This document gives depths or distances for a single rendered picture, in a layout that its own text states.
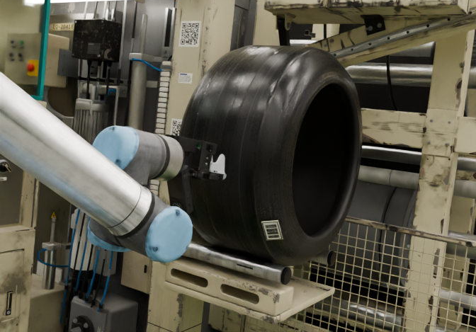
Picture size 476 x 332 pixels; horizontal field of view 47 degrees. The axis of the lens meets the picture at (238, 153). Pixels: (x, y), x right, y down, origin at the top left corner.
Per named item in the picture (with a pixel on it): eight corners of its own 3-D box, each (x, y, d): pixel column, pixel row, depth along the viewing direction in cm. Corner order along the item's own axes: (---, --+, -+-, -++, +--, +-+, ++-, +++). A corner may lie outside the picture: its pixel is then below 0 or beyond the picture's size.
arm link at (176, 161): (166, 182, 105) (129, 175, 110) (181, 184, 109) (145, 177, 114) (173, 136, 105) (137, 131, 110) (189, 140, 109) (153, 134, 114)
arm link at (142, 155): (81, 173, 99) (91, 119, 100) (129, 179, 110) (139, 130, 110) (118, 182, 94) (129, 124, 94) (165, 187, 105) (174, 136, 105)
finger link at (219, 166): (238, 157, 127) (216, 152, 120) (234, 182, 127) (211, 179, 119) (227, 155, 129) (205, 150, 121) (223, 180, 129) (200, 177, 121)
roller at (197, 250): (183, 253, 158) (173, 255, 154) (185, 237, 158) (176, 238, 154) (290, 284, 139) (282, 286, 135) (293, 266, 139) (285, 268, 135)
